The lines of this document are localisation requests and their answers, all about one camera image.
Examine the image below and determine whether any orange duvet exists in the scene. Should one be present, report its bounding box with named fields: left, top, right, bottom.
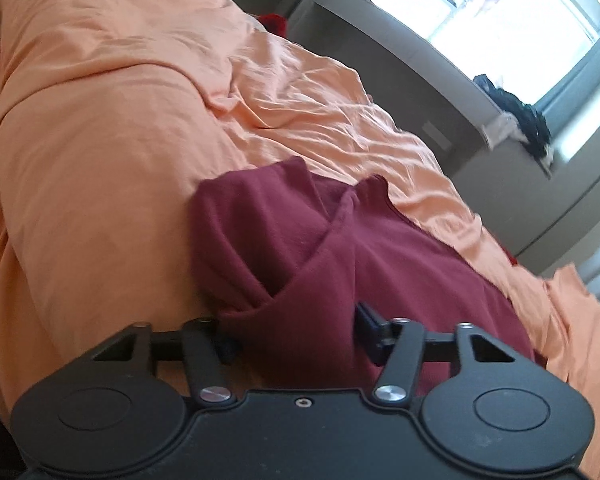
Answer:
left=0, top=0, right=600, bottom=480

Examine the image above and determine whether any window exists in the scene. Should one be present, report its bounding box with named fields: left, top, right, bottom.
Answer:
left=375, top=0, right=600, bottom=111

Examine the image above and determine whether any grey window seat desk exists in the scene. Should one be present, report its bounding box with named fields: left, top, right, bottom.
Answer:
left=285, top=0, right=600, bottom=273

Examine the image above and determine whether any maroon long-sleeved shirt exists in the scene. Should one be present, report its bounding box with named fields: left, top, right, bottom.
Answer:
left=189, top=156, right=537, bottom=397

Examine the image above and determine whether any orange pillow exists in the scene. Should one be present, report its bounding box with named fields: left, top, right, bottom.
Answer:
left=542, top=264, right=600, bottom=376

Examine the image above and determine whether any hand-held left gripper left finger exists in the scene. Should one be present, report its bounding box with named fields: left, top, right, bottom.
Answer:
left=87, top=316, right=235, bottom=407

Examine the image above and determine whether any pile of dark clothes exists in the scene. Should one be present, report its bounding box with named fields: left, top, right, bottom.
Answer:
left=472, top=74, right=555, bottom=168

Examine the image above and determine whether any white cloth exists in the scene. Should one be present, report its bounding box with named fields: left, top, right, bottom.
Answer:
left=481, top=111, right=523, bottom=150

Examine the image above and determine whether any white wall socket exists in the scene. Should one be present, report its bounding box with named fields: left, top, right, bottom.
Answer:
left=421, top=121, right=454, bottom=152

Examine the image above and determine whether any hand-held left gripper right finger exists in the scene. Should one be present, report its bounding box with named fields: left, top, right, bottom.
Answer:
left=355, top=301, right=518, bottom=406

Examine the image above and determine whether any red fuzzy thing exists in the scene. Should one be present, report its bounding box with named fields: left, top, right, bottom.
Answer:
left=256, top=11, right=292, bottom=37

